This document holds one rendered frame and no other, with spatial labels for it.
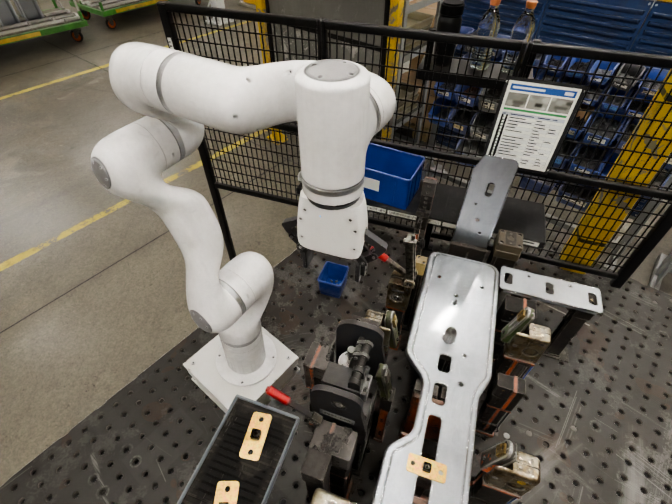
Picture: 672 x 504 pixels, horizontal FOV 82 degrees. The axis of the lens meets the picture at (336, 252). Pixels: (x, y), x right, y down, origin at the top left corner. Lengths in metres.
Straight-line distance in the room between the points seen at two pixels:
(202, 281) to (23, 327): 2.10
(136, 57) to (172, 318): 1.99
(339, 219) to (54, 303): 2.56
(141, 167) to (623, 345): 1.61
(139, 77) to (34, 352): 2.26
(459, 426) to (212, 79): 0.87
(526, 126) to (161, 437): 1.50
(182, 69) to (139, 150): 0.23
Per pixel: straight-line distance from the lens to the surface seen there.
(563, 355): 1.61
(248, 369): 1.26
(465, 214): 1.31
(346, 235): 0.55
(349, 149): 0.47
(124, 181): 0.78
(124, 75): 0.70
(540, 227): 1.51
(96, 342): 2.62
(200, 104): 0.58
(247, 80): 0.56
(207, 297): 0.92
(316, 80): 0.44
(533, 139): 1.49
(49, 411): 2.51
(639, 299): 1.95
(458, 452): 1.01
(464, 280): 1.27
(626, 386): 1.67
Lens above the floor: 1.93
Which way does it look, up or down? 46 degrees down
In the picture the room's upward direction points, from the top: straight up
